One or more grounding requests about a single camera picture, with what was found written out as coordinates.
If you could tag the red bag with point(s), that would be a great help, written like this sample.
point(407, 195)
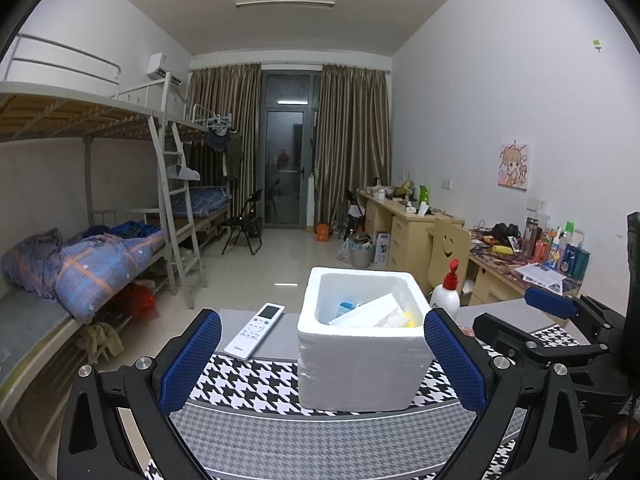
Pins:
point(145, 301)

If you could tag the blue patterned quilt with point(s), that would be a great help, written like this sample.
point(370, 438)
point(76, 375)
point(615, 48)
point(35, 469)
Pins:
point(95, 270)

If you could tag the hanging dark clothes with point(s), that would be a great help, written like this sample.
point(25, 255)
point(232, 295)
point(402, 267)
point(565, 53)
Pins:
point(220, 145)

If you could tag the beige cloth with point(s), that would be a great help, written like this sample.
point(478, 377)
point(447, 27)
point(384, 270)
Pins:
point(100, 342)

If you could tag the white box blue label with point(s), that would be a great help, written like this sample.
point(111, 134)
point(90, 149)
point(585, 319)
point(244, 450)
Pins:
point(382, 250)

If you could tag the brown curtain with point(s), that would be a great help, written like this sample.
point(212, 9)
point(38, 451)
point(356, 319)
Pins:
point(350, 145)
point(225, 125)

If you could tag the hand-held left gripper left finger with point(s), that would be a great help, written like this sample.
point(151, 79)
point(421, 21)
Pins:
point(192, 355)

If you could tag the glass balcony door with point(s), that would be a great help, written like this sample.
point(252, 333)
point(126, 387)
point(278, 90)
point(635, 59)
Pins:
point(285, 160)

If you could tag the ceiling tube light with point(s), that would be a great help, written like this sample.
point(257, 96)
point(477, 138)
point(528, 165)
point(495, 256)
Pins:
point(285, 4)

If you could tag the white pump bottle red top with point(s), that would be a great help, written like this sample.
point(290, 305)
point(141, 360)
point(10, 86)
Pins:
point(445, 297)

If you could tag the yellow tube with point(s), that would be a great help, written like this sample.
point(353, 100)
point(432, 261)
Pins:
point(502, 248)

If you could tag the green wall hook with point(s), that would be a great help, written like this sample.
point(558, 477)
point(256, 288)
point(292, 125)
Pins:
point(596, 42)

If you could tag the printed paper sheets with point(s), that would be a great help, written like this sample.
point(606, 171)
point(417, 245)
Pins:
point(537, 272)

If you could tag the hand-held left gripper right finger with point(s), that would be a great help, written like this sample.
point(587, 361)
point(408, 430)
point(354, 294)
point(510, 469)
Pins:
point(455, 360)

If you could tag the wooden smiley chair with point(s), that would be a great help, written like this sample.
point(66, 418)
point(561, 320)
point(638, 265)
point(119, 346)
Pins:
point(447, 245)

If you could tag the wooden desk with patterned cover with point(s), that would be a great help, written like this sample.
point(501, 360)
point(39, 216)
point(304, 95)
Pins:
point(492, 280)

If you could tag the grey floor bucket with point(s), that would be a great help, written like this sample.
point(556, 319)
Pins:
point(360, 256)

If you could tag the blue face mask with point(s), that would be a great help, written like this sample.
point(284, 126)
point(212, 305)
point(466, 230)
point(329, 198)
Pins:
point(347, 306)

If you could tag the white foam box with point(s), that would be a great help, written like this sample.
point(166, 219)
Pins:
point(360, 365)

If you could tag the row of toiletry bottles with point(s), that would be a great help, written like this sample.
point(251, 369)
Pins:
point(565, 250)

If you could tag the houndstooth table mat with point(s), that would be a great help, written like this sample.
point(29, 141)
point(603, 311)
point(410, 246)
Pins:
point(250, 380)

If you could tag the orange floor item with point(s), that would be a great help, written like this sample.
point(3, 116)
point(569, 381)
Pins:
point(322, 231)

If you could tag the white air conditioner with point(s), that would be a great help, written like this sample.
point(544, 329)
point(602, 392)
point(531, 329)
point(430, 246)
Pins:
point(162, 67)

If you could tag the cartoon wall poster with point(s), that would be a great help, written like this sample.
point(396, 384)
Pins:
point(513, 166)

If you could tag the black bag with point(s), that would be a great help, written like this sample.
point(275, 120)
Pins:
point(506, 234)

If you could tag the white remote control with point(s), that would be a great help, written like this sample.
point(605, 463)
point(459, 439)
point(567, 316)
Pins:
point(255, 330)

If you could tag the white metal bunk bed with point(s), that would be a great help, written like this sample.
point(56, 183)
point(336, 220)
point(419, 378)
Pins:
point(75, 110)
point(207, 200)

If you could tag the black folding chair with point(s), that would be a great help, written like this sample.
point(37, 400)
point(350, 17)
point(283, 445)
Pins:
point(356, 212)
point(242, 225)

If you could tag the light wooden desk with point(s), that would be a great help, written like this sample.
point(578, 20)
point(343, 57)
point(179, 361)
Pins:
point(400, 230)

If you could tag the white double wall socket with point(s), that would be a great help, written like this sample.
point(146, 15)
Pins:
point(536, 205)

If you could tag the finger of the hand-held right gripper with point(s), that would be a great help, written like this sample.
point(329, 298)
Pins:
point(505, 332)
point(550, 300)

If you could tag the green plastic bottle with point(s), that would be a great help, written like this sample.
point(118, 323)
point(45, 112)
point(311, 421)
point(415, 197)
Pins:
point(423, 195)

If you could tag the white bed ladder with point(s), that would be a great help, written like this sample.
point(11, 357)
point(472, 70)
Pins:
point(170, 200)

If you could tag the yellow scalloped sponge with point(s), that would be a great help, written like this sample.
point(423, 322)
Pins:
point(410, 320)

